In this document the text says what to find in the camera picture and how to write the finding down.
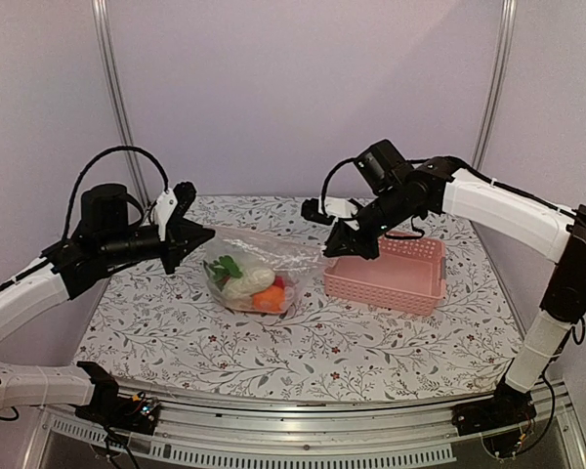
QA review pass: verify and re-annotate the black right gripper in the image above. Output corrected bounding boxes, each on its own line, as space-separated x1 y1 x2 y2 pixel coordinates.
326 184 421 259

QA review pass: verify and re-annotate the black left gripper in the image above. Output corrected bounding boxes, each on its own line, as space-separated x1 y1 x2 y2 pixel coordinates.
100 218 214 273

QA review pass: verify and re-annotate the green leafy vegetable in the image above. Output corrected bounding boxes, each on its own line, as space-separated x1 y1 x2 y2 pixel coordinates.
204 255 242 281

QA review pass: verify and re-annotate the clear zip top bag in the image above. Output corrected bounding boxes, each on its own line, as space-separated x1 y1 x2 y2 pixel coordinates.
202 227 334 315

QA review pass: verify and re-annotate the white oblong vegetable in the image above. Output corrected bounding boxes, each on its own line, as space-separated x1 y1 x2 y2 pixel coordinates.
222 267 275 300

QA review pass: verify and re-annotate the red crinkled fruit front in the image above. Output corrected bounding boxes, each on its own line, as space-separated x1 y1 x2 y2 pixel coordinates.
273 276 286 288

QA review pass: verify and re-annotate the orange crinkled fruit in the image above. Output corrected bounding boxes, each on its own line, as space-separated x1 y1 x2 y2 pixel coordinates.
252 285 285 314

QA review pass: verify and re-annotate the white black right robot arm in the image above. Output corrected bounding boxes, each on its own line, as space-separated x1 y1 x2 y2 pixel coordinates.
318 140 586 436

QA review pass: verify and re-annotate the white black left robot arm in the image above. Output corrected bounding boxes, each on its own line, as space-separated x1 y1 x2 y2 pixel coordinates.
0 182 215 435

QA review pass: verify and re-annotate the pink perforated plastic basket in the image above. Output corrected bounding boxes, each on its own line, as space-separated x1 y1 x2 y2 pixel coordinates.
323 237 446 316

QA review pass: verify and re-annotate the floral patterned table mat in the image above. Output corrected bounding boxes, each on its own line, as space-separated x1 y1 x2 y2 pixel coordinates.
76 216 521 402

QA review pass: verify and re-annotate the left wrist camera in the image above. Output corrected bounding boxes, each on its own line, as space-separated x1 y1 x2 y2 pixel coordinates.
152 182 196 241

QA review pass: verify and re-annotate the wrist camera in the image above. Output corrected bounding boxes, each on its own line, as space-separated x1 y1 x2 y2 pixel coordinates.
301 196 360 226
152 182 196 241

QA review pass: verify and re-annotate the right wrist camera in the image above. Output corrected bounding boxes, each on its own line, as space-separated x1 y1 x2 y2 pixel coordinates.
301 196 360 226

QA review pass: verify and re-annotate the left aluminium corner post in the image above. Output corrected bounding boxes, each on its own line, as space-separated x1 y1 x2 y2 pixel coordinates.
91 0 150 204

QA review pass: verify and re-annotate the aluminium corner post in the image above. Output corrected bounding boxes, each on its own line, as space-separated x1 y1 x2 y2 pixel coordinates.
471 0 518 171
91 0 150 204

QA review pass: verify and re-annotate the right aluminium corner post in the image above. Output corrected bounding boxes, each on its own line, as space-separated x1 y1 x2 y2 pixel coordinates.
471 0 518 171

